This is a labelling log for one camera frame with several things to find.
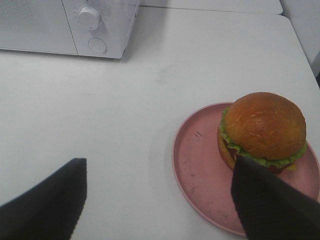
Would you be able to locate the white microwave oven body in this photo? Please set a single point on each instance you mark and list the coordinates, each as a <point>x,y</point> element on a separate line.
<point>118,18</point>

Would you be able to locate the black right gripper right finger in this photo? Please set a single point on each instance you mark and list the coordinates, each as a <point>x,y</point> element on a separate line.
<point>269,208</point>

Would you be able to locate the white microwave door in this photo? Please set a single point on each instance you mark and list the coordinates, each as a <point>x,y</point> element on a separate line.
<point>35,26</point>

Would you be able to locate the round white door button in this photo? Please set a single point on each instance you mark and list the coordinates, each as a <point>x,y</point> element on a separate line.
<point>97,45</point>

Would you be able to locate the white dial knob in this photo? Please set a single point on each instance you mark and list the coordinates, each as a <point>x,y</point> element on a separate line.
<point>89,17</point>

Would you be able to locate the pink plate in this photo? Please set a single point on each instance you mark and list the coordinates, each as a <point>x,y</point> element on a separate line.
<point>201,174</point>

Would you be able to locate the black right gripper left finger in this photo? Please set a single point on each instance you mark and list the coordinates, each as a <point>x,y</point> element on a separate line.
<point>51,209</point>

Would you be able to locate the burger with lettuce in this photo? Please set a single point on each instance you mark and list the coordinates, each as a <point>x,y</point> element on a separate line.
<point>264,127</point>

